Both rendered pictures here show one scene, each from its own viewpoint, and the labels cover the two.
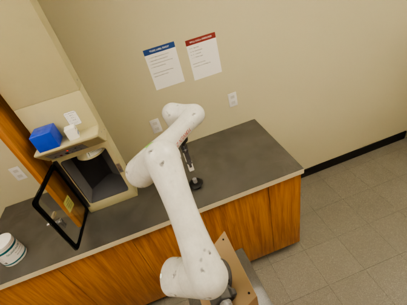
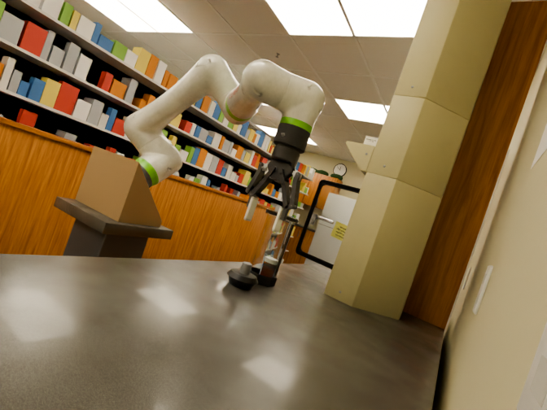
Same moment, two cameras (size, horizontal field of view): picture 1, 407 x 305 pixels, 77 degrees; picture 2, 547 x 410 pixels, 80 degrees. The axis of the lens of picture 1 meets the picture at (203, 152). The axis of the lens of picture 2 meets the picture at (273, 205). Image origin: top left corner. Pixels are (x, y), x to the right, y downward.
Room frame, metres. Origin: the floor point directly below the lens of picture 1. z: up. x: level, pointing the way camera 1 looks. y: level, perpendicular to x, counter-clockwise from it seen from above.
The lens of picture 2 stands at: (1.77, -0.61, 1.18)
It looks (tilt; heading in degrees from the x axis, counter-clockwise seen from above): 0 degrees down; 128
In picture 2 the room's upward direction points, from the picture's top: 19 degrees clockwise
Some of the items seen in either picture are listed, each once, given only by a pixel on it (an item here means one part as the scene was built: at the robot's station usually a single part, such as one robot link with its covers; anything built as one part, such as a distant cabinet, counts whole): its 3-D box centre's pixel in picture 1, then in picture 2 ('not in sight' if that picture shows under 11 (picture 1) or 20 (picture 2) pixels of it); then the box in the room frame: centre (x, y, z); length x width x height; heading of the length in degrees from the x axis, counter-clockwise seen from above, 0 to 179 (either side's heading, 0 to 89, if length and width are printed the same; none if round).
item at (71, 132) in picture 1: (71, 132); (369, 146); (1.20, 0.61, 1.54); 0.05 x 0.05 x 0.06; 15
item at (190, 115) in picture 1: (180, 128); (253, 92); (1.03, 0.07, 1.49); 0.36 x 0.11 x 0.11; 144
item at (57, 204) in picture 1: (65, 207); (333, 224); (1.06, 0.81, 1.19); 0.30 x 0.01 x 0.40; 0
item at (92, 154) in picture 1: (89, 147); not in sight; (1.35, 0.65, 1.34); 0.18 x 0.18 x 0.05
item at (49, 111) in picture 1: (88, 149); (399, 211); (1.37, 0.67, 1.32); 0.32 x 0.25 x 0.77; 97
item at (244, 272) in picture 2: (195, 182); (243, 274); (1.20, 0.10, 0.97); 0.09 x 0.09 x 0.07
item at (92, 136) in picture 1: (72, 147); (365, 167); (1.19, 0.65, 1.46); 0.32 x 0.12 x 0.10; 97
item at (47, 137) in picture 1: (46, 137); not in sight; (1.18, 0.73, 1.55); 0.10 x 0.10 x 0.09; 7
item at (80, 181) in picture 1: (97, 164); not in sight; (1.37, 0.67, 1.19); 0.26 x 0.24 x 0.35; 97
